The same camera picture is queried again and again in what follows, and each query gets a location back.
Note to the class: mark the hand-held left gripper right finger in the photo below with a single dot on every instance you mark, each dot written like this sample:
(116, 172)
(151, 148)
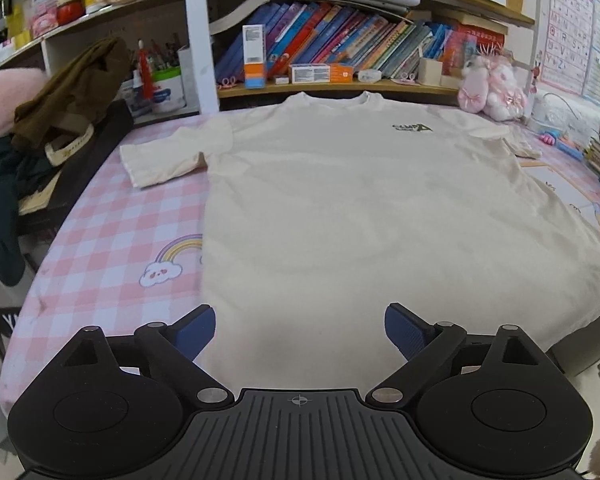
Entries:
(405, 332)

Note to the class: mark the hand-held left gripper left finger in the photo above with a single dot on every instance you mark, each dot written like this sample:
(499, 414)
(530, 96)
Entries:
(195, 332)

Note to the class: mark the cream T-shirt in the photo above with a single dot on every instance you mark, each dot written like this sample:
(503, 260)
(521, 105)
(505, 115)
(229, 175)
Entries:
(355, 200)

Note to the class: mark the pink checked cartoon table mat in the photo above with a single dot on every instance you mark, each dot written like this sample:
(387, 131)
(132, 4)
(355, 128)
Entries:
(130, 220)

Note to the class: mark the blue pink toy hand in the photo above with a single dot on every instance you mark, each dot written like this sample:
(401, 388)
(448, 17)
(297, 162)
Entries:
(552, 137)

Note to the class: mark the white lace cloth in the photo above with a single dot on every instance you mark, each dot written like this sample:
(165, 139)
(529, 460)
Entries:
(575, 115)

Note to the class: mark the white power strip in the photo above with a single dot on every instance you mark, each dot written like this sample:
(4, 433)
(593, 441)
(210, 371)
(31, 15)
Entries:
(542, 124)

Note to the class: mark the pink white plush bunny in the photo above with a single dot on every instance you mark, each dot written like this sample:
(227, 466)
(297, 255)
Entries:
(495, 90)

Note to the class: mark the dark green garment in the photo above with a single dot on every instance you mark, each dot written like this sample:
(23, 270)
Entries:
(5, 200)

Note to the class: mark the low cream box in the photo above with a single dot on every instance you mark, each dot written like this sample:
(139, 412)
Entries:
(450, 81)

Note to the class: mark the red patterned thick book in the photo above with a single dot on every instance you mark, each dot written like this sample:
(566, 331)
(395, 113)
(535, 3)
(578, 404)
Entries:
(454, 62)

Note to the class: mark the red thick dictionary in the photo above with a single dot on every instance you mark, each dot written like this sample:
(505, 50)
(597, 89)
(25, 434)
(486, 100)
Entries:
(480, 37)

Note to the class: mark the cream pen holder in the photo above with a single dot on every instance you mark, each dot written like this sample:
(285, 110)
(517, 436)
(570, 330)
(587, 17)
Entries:
(430, 72)

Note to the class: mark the small white plastic case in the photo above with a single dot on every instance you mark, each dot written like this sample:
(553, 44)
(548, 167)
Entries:
(369, 76)

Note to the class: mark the brown garment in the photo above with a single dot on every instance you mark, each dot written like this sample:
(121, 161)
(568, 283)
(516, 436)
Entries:
(75, 95)

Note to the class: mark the beige thick book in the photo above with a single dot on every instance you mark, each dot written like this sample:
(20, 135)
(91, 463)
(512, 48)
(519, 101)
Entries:
(480, 22)

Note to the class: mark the flat white orange box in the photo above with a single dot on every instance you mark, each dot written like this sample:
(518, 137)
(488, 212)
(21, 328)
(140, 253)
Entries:
(320, 74)

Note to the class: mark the cup of pens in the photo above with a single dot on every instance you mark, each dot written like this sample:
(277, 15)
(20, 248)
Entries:
(165, 55)

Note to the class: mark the tall white orange box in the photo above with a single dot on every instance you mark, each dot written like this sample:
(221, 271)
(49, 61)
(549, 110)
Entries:
(255, 55)

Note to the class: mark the pink fluffy blanket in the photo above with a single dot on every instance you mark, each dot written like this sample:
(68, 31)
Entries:
(5, 105)

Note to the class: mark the wooden bookshelf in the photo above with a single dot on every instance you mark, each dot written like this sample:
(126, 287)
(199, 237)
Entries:
(200, 35)

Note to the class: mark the row of colourful books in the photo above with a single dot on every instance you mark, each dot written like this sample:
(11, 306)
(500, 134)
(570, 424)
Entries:
(330, 35)

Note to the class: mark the thick grey paperback book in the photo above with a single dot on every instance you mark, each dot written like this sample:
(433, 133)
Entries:
(240, 10)

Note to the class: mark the stack of thin teal booklets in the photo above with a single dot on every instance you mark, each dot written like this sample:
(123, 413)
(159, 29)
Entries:
(340, 5)

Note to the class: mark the red round doll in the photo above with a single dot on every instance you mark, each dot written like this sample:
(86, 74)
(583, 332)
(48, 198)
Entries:
(70, 10)

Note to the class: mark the pink box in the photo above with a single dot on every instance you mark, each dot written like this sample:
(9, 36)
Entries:
(44, 20)

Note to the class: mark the deer wall sticker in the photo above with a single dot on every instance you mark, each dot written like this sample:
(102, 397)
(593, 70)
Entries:
(535, 80)

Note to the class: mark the alphabet wall poster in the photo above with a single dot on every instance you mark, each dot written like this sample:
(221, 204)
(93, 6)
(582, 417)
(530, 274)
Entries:
(567, 25)

